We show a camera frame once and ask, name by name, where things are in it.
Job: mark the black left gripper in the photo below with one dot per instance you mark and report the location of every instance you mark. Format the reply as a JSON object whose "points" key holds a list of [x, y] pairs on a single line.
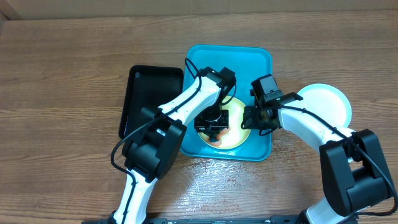
{"points": [[208, 129]]}

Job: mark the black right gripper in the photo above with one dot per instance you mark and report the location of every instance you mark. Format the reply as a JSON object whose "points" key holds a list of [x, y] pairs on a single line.
{"points": [[251, 123]]}

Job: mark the green orange sponge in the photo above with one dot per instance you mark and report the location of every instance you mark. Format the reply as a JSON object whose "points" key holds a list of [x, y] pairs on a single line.
{"points": [[219, 138]]}

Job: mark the yellow plate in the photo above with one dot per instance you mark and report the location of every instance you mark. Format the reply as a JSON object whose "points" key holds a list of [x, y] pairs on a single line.
{"points": [[236, 136]]}

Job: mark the light blue plate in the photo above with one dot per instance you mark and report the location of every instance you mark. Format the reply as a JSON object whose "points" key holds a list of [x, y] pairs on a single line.
{"points": [[329, 103]]}

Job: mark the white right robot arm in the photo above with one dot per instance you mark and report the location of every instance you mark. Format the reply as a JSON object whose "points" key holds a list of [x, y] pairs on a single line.
{"points": [[355, 174]]}

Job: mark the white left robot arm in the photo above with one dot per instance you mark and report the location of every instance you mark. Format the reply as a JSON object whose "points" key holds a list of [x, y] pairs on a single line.
{"points": [[151, 149]]}

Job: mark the teal plastic tray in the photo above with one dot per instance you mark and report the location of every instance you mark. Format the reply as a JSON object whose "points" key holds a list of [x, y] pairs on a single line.
{"points": [[248, 64]]}

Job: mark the black plastic tray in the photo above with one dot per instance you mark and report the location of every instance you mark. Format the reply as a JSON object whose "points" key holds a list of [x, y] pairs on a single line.
{"points": [[148, 86]]}

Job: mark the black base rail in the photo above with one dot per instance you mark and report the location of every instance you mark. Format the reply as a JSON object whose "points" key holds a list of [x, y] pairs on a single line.
{"points": [[276, 219]]}

